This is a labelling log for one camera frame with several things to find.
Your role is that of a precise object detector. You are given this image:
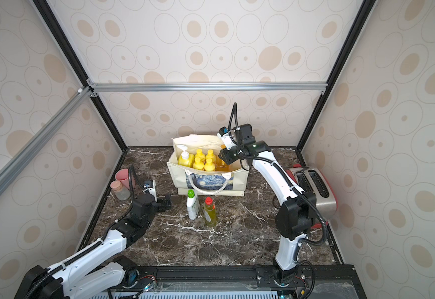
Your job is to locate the amber pump soap bottle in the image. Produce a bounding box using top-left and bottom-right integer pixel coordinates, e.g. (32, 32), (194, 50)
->
(216, 154), (229, 172)

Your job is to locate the cream Starry Night tote bag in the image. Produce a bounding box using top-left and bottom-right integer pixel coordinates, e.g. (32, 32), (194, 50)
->
(167, 134), (249, 196)

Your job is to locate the orange soap bottle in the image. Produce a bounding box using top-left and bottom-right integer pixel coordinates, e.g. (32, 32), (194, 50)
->
(192, 156), (205, 171)
(206, 149), (216, 162)
(204, 158), (216, 172)
(195, 148), (206, 162)

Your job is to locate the large yellow pump soap bottle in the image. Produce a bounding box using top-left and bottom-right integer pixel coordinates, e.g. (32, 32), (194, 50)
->
(177, 145), (195, 168)

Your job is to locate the green bottle red cap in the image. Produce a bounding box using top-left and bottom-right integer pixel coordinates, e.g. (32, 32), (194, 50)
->
(204, 197), (217, 227)

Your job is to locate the orange soap bottle back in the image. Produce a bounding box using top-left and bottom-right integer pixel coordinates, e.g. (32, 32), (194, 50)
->
(195, 148), (206, 162)

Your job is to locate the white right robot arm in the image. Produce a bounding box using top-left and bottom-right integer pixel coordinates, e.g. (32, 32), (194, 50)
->
(217, 124), (327, 271)

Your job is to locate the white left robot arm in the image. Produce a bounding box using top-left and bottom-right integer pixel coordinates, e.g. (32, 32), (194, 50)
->
(15, 193), (172, 299)

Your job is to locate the white bottle green cap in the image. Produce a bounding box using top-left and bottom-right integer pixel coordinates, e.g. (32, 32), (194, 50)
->
(186, 189), (199, 220)

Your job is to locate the pink plastic cup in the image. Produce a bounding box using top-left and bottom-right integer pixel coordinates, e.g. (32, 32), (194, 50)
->
(115, 169), (135, 189)

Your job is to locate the red polka dot toaster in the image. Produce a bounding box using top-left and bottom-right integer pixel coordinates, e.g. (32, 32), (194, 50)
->
(286, 164), (338, 223)

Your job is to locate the silver aluminium crossbar back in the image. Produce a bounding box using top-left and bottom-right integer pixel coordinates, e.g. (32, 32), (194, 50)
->
(91, 82), (327, 92)

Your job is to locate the silver aluminium crossbar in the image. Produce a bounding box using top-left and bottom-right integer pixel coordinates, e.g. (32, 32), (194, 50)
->
(0, 87), (91, 196)
(91, 82), (327, 92)

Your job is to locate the silver aluminium crossbar left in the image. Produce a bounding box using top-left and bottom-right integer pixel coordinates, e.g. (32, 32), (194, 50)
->
(0, 87), (91, 196)

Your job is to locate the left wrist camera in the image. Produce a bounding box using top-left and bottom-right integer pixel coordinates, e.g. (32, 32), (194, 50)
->
(144, 179), (157, 202)

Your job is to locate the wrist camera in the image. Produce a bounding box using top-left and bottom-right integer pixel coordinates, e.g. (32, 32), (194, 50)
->
(144, 179), (157, 202)
(217, 127), (237, 151)

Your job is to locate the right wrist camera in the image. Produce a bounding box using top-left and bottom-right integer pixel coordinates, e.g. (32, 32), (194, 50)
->
(217, 127), (237, 151)

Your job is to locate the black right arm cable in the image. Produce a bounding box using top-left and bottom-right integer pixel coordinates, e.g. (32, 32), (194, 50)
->
(227, 102), (328, 247)

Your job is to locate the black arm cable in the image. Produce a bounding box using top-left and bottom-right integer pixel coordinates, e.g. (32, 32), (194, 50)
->
(22, 164), (145, 299)
(227, 102), (328, 247)

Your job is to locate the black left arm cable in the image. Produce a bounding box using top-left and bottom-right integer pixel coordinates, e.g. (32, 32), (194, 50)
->
(22, 164), (145, 299)

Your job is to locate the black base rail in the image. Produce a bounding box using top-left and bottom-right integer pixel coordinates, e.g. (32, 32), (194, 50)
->
(89, 263), (368, 299)

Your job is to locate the black corner frame post right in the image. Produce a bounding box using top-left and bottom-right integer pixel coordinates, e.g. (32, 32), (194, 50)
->
(296, 0), (376, 154)

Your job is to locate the black corner frame post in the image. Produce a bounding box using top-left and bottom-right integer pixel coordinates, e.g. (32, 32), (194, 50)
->
(32, 0), (128, 152)
(296, 0), (376, 154)

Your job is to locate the black corner frame post left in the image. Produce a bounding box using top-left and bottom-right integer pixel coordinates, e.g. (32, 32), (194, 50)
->
(32, 0), (128, 152)

